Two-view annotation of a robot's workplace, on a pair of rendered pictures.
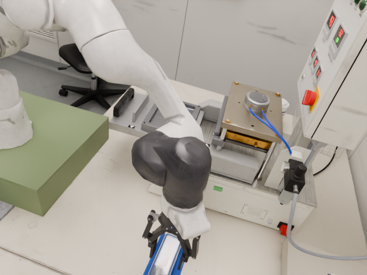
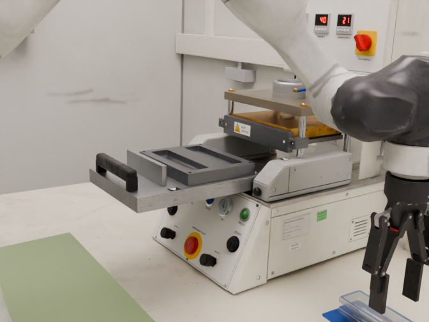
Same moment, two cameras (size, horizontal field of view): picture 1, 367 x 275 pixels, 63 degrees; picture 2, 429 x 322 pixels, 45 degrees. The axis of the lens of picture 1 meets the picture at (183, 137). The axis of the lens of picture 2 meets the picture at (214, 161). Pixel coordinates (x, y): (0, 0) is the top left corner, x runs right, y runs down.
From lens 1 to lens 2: 0.81 m
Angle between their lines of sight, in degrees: 44
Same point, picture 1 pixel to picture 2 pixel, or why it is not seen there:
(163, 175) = (417, 107)
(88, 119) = (45, 247)
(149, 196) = (242, 298)
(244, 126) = not seen: hidden behind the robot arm
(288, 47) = (118, 110)
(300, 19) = (119, 68)
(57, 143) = (66, 289)
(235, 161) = (330, 157)
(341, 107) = (401, 32)
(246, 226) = (361, 256)
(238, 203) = (345, 225)
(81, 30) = not seen: outside the picture
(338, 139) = not seen: hidden behind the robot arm
